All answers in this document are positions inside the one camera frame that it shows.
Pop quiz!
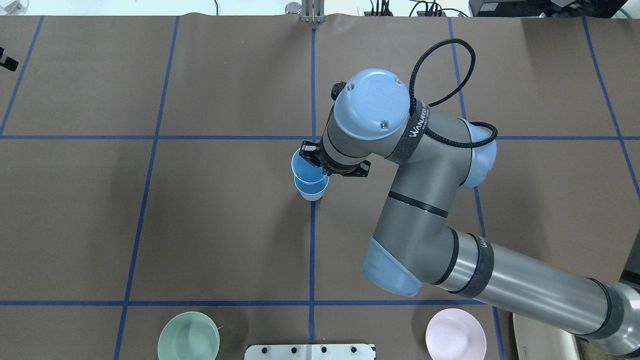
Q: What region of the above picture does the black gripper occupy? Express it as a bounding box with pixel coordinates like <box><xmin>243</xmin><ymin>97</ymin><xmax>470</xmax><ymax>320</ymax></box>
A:
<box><xmin>299</xmin><ymin>141</ymin><xmax>371</xmax><ymax>178</ymax></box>

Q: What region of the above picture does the small metal tin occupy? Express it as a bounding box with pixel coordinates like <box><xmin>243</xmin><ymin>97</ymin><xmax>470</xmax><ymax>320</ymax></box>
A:
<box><xmin>285</xmin><ymin>1</ymin><xmax>303</xmax><ymax>15</ymax></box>

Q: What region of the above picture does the pink bowl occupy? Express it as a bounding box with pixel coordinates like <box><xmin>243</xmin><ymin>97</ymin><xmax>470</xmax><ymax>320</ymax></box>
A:
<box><xmin>424</xmin><ymin>308</ymin><xmax>487</xmax><ymax>360</ymax></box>

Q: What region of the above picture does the cream toaster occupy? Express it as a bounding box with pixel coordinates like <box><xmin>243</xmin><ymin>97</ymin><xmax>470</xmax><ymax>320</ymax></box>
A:
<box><xmin>512</xmin><ymin>313</ymin><xmax>582</xmax><ymax>360</ymax></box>

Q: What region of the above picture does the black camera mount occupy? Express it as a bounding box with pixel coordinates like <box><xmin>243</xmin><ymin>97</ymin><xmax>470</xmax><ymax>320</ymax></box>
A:
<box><xmin>330</xmin><ymin>80</ymin><xmax>348</xmax><ymax>102</ymax></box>

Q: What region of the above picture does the light blue cup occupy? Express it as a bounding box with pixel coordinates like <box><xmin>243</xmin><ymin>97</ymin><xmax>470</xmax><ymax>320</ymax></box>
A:
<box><xmin>294</xmin><ymin>177</ymin><xmax>330</xmax><ymax>202</ymax></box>
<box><xmin>291</xmin><ymin>148</ymin><xmax>329</xmax><ymax>185</ymax></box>

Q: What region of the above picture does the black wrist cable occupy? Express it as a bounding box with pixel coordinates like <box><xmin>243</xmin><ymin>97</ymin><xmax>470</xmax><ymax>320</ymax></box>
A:
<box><xmin>408</xmin><ymin>38</ymin><xmax>499</xmax><ymax>149</ymax></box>

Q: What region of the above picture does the black laptop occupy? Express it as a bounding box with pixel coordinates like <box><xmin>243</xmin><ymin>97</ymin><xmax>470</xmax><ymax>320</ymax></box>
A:
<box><xmin>468</xmin><ymin>0</ymin><xmax>627</xmax><ymax>19</ymax></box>

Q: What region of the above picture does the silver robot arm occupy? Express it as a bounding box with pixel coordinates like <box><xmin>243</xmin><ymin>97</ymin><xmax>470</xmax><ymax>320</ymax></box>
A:
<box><xmin>299</xmin><ymin>68</ymin><xmax>639</xmax><ymax>360</ymax></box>

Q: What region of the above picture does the green bowl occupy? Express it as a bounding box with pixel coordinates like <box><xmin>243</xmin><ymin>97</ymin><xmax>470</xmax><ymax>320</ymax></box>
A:
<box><xmin>157</xmin><ymin>311</ymin><xmax>221</xmax><ymax>360</ymax></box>

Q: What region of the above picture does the aluminium frame post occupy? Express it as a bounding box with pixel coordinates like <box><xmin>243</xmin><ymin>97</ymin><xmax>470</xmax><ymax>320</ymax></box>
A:
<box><xmin>300</xmin><ymin>0</ymin><xmax>326</xmax><ymax>24</ymax></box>

